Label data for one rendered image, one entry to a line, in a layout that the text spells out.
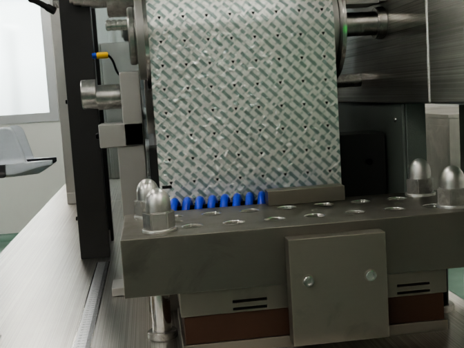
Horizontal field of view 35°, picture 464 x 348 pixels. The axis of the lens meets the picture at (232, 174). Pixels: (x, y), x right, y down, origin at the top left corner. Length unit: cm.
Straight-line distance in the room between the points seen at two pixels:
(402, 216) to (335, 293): 11
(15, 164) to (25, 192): 572
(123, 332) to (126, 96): 32
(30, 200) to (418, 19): 587
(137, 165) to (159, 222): 26
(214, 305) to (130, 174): 30
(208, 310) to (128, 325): 16
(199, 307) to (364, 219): 19
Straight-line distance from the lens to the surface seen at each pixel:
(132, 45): 94
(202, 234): 73
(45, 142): 655
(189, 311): 76
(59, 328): 92
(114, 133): 99
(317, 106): 94
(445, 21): 84
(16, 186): 662
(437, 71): 86
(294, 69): 93
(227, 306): 76
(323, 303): 75
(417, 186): 90
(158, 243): 73
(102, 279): 113
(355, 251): 74
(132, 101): 99
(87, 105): 100
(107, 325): 90
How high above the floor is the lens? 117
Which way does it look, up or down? 6 degrees down
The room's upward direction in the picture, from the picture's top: 4 degrees counter-clockwise
